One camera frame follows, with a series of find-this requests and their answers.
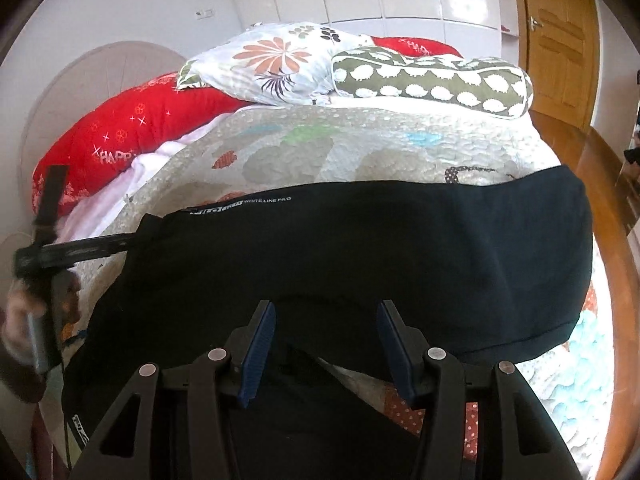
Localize wooden door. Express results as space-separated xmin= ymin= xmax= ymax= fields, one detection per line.
xmin=525 ymin=0 xmax=600 ymax=131

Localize pink bed sheet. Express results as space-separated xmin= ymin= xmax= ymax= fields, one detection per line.
xmin=56 ymin=113 xmax=231 ymax=243

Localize black pants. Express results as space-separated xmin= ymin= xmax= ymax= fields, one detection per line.
xmin=62 ymin=166 xmax=592 ymax=479

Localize green white bolster pillow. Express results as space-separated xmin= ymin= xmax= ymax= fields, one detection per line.
xmin=331 ymin=47 xmax=534 ymax=118

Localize patterned quilt bedspread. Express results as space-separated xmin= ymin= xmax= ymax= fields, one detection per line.
xmin=101 ymin=98 xmax=614 ymax=479

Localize red happy pillow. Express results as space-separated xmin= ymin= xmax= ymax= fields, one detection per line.
xmin=30 ymin=73 xmax=247 ymax=216

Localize person's left hand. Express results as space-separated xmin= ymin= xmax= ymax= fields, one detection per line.
xmin=0 ymin=274 xmax=83 ymax=366

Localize floral white pillow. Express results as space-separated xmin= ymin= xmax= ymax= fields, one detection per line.
xmin=176 ymin=22 xmax=374 ymax=105

